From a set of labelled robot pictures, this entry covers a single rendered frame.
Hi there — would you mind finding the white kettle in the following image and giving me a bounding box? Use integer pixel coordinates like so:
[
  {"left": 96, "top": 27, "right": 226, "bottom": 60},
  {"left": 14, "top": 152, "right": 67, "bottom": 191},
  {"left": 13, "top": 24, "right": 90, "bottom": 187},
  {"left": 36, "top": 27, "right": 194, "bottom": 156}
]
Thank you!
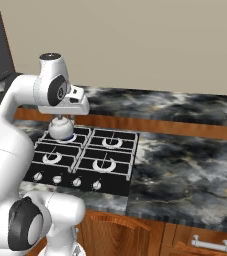
[{"left": 48, "top": 115, "right": 76, "bottom": 141}]

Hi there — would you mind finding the black gas hob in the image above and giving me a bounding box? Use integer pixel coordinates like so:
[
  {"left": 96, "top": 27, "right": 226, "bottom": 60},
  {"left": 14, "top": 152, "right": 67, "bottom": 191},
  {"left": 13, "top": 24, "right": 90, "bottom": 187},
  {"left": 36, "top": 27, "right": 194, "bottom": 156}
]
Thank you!
[{"left": 22, "top": 124, "right": 140, "bottom": 197}]

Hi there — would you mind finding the silver drawer handle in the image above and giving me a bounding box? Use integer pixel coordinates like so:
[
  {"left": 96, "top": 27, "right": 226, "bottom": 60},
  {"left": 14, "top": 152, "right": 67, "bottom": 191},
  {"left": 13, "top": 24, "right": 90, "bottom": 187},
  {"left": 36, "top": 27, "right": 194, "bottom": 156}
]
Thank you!
[{"left": 190, "top": 234, "right": 227, "bottom": 254}]

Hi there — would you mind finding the wooden cupboard door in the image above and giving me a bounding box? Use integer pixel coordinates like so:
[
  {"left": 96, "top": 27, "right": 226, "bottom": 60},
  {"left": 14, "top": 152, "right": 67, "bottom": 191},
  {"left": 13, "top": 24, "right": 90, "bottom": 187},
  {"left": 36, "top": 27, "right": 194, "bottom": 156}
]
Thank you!
[{"left": 76, "top": 210, "right": 167, "bottom": 256}]

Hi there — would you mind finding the wooden drawer front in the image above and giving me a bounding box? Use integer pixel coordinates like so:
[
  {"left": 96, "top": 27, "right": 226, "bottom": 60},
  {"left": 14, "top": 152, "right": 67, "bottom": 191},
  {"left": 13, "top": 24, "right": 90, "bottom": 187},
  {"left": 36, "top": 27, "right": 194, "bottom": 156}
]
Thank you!
[{"left": 160, "top": 222, "right": 227, "bottom": 256}]

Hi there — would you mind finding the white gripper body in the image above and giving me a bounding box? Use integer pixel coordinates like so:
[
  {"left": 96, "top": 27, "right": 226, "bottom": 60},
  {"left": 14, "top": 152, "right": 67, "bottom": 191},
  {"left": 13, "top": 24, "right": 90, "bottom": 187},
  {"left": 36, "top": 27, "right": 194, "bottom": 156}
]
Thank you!
[{"left": 37, "top": 95, "right": 91, "bottom": 117}]

